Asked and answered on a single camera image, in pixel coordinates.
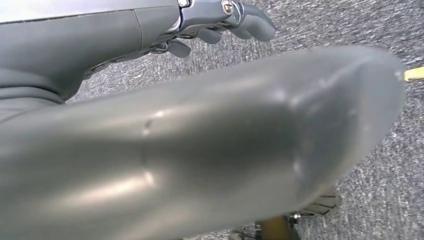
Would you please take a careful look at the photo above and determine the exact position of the yellow floor tape marking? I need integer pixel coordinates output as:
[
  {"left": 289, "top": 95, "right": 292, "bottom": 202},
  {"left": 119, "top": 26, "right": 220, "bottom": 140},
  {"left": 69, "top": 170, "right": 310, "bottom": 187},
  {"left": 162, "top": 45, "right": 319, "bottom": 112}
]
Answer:
[{"left": 404, "top": 66, "right": 424, "bottom": 82}]

